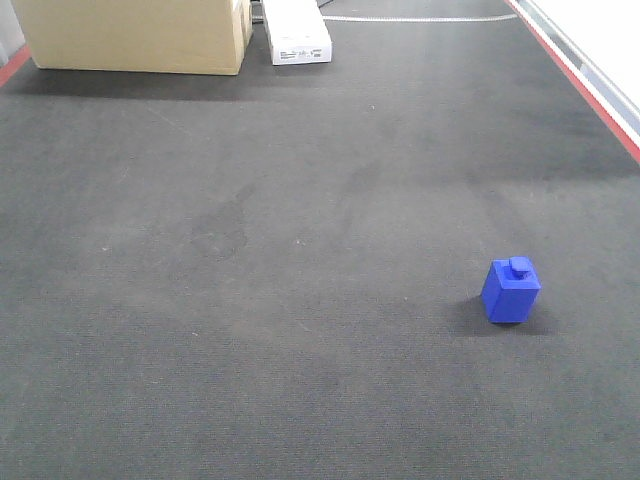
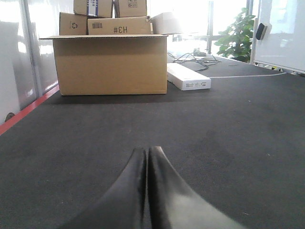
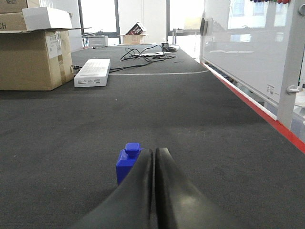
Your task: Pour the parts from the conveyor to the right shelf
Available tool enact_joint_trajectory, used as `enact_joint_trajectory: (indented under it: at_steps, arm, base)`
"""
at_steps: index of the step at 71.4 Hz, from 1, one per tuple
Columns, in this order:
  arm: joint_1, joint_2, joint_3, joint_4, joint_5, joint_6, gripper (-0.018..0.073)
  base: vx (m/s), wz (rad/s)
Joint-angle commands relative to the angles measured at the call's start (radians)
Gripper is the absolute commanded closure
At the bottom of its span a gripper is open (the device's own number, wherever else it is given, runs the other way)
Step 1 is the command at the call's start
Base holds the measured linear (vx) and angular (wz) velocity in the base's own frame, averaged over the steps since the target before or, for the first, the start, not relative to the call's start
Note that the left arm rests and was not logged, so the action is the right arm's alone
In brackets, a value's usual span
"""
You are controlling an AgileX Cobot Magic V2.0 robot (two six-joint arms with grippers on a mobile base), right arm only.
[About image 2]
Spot green potted plant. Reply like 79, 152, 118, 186
214, 8, 255, 62

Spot cardboard box marked H3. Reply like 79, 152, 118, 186
87, 16, 153, 35

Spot white whiteboard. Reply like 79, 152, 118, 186
251, 0, 305, 73

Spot black whiteboard eraser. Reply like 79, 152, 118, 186
255, 23, 272, 41

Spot tangled black cables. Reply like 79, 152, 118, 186
168, 49, 222, 72

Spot cardboard box with recycle symbol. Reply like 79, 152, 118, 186
59, 12, 88, 35

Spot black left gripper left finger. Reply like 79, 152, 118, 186
62, 148, 146, 229

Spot top right cardboard box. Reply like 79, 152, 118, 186
114, 0, 147, 18

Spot pale cardboard box behind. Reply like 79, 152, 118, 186
151, 12, 183, 35

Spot white cable on floor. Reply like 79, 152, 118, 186
209, 73, 286, 79

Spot long white product box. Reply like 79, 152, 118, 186
167, 63, 211, 91

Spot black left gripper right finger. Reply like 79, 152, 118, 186
148, 146, 244, 229

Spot large open cardboard box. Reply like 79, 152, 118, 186
49, 34, 167, 96

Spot top left cardboard box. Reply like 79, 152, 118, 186
73, 0, 113, 18

